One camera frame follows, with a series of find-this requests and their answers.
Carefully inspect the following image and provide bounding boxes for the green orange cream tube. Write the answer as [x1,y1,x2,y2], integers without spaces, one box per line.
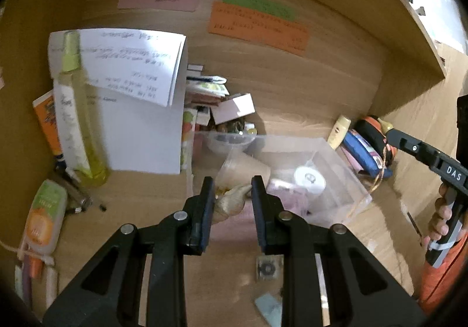
[20,180,68,256]

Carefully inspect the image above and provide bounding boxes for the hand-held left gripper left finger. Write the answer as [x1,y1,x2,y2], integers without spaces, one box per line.
[44,176,216,327]

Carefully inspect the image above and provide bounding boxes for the light blue packet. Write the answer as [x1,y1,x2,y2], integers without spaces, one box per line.
[255,293,283,324]

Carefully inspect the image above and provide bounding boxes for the pink white packets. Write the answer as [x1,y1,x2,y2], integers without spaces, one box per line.
[15,254,59,313]

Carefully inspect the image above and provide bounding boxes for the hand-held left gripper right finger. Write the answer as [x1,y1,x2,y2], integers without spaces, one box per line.
[252,175,428,327]

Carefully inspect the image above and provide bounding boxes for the yellow spray bottle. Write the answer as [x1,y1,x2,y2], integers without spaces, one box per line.
[55,31,110,187]

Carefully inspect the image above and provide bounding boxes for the white round tape roll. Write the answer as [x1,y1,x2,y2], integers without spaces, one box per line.
[294,165,327,196]

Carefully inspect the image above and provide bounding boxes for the clear plastic box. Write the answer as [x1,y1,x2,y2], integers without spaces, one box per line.
[186,131,373,229]

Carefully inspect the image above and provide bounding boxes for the green sticky note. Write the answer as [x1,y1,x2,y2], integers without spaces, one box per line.
[223,0,296,20]

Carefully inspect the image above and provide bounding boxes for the person's right hand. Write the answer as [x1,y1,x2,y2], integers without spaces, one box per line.
[422,183,462,248]

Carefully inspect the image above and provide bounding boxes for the black orange round case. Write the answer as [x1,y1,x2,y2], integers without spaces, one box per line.
[356,115,397,167]

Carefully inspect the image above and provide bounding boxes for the clear packet with black ring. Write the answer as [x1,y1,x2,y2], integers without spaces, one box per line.
[255,257,284,282]

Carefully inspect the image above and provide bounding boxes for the clear plastic cup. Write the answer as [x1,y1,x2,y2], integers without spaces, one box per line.
[216,149,271,199]

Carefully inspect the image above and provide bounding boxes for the stack of printed packets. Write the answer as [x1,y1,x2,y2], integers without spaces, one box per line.
[185,64,229,104]

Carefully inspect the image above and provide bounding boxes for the orange carton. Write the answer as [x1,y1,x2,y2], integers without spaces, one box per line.
[33,89,66,163]

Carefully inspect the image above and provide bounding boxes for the clear plastic bowl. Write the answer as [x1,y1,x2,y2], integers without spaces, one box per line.
[203,131,257,156]

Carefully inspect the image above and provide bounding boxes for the wooden desktop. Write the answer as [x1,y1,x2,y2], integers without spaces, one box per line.
[0,0,468,327]

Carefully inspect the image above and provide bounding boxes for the blue pouch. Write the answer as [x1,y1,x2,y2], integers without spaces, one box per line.
[342,129,388,178]

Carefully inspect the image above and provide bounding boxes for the orange sticky note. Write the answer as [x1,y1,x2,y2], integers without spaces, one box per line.
[208,1,309,55]

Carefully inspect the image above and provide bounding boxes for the small white open box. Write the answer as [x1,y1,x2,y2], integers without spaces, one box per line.
[210,93,256,125]

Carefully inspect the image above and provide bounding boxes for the person's right forearm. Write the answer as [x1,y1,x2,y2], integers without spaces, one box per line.
[419,217,468,315]

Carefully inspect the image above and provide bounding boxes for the cream cloth pouch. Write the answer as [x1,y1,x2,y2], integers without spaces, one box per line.
[212,184,253,223]

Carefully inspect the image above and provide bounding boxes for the golden string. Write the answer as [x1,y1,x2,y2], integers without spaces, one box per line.
[351,144,389,218]

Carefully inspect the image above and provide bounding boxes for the white paper stand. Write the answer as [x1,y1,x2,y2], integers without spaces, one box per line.
[49,28,189,175]

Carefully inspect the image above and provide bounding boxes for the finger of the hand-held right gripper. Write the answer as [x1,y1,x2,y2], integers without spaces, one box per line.
[386,128,441,171]

